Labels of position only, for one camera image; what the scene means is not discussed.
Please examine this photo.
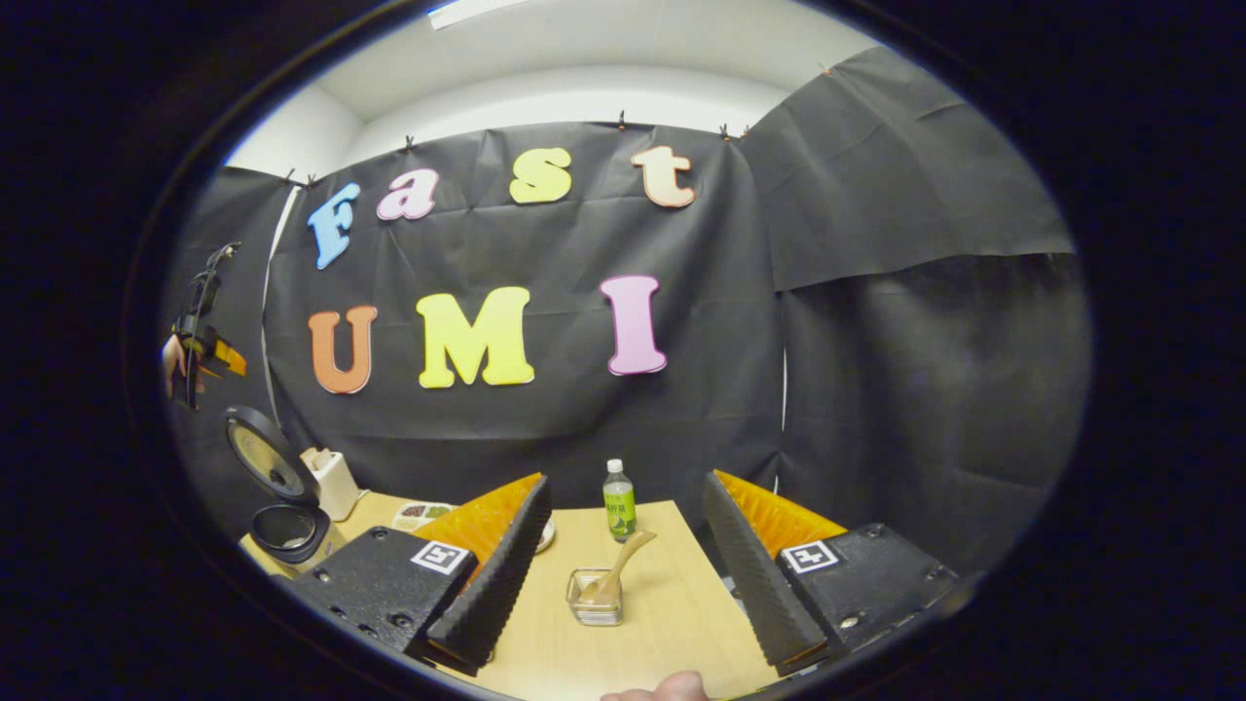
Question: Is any green label plastic bottle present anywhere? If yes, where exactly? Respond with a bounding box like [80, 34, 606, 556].
[602, 460, 638, 542]

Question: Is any white compartment dish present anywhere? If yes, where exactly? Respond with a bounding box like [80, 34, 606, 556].
[392, 501, 454, 532]

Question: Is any white toaster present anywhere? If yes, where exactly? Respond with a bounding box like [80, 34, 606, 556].
[300, 446, 361, 522]

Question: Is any black backdrop cloth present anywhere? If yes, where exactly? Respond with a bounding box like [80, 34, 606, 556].
[161, 44, 1093, 575]

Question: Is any glass chopstick holder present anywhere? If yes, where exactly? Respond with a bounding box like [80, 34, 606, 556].
[568, 569, 624, 627]

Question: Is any wooden spoon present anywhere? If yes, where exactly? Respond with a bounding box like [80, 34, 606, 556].
[581, 531, 658, 605]

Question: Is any black rice cooker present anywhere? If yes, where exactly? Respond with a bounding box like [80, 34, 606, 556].
[224, 406, 337, 566]

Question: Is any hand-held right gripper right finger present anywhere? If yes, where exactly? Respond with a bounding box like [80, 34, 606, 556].
[703, 469, 960, 678]

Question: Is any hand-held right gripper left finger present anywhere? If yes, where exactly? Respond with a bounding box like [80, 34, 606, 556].
[287, 474, 553, 678]

